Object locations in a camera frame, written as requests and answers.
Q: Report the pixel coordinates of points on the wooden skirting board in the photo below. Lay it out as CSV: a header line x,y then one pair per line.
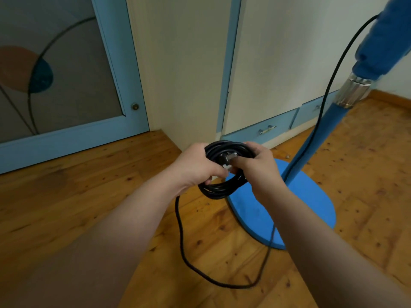
x,y
391,98

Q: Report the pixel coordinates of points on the brass door knob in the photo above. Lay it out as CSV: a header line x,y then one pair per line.
x,y
135,106

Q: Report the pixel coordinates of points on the blue floor lamp stand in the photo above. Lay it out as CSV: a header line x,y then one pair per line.
x,y
308,205

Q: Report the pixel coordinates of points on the person's right hand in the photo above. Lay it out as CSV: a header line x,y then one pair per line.
x,y
261,176

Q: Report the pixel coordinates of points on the narrow blue drawer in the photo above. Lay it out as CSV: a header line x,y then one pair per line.
x,y
305,113

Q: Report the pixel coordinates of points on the wide blue drawer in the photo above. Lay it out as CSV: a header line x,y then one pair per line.
x,y
247,131

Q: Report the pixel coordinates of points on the person's right forearm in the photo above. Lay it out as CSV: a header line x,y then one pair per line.
x,y
321,253

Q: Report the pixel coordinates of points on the white wardrobe with blue trim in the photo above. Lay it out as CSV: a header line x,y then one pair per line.
x,y
282,54

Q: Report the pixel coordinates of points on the person's right thumb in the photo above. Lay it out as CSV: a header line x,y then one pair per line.
x,y
241,160

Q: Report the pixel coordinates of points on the person's left forearm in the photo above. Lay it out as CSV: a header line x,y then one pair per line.
x,y
96,250

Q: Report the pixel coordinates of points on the person's left thumb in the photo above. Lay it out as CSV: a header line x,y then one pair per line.
x,y
218,172

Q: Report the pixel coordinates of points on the person's left hand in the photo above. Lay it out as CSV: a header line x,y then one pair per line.
x,y
189,168

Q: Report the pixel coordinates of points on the blue framed glass door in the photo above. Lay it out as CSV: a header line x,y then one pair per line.
x,y
80,137

